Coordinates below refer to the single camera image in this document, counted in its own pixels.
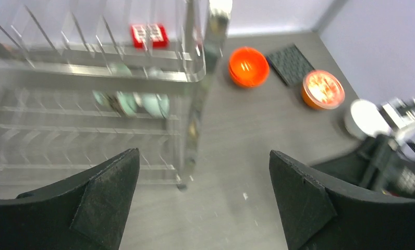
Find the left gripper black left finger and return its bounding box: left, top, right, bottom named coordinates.
left=0, top=148, right=140, bottom=249

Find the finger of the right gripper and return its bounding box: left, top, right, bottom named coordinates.
left=311, top=137, right=381, bottom=186

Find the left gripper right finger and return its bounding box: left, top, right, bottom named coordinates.
left=269, top=151, right=415, bottom=249

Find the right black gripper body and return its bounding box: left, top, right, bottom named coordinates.
left=358, top=135, right=415, bottom=199

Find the plain white bowl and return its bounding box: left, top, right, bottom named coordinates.
left=344, top=99, right=391, bottom=140

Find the white bowl red pattern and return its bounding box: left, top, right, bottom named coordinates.
left=302, top=70, right=345, bottom=109

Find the metal two-tier dish rack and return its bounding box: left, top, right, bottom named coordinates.
left=0, top=1, right=233, bottom=190

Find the orange bowl white inside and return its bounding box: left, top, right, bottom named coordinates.
left=301, top=88, right=334, bottom=110

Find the white plate in rack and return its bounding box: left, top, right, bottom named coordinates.
left=133, top=92, right=170, bottom=118

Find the pale green ceramic bowl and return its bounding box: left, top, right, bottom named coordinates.
left=92, top=62, right=138, bottom=117

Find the dark grey studded baseplate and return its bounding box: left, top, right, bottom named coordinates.
left=265, top=44, right=315, bottom=88

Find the red white toy block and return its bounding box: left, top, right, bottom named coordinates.
left=130, top=23, right=169, bottom=49

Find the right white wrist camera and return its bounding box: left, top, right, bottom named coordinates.
left=379, top=97, right=415, bottom=145

